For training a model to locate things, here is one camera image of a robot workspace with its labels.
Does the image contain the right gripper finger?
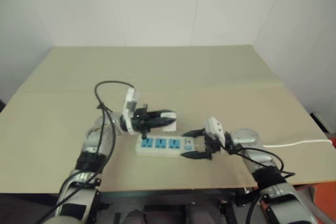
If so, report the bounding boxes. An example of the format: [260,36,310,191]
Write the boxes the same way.
[183,128,208,139]
[181,150,213,161]

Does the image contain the white charger plug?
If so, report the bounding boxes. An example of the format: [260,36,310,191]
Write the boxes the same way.
[159,112,177,133]

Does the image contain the black under-table frame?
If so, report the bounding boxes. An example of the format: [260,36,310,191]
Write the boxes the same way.
[97,187,262,224]

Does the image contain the white power strip blue sockets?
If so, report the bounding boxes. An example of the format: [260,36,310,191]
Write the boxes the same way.
[135,135,197,158]

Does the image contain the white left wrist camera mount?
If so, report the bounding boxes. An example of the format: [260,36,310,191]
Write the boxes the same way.
[121,87,140,134]

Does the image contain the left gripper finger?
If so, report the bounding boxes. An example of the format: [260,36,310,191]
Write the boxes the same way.
[148,118,177,129]
[147,109,174,120]

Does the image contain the white power strip cable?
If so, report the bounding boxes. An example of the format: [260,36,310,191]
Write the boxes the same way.
[262,139,333,148]

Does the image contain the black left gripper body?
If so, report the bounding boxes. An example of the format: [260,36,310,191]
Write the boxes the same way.
[130,105,153,140]

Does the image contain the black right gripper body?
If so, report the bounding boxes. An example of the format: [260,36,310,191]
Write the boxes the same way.
[202,129,224,155]

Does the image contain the orange floor mat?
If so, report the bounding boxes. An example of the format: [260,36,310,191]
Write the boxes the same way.
[312,136,336,224]

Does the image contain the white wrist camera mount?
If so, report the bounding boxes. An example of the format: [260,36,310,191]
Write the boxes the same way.
[121,87,140,134]
[204,116,227,148]

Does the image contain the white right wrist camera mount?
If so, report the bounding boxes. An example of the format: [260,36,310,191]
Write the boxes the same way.
[204,116,227,148]

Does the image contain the dark rounded shape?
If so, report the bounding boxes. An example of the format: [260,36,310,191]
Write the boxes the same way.
[124,209,148,224]

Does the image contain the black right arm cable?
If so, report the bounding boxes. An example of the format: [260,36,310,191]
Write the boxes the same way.
[227,140,297,224]

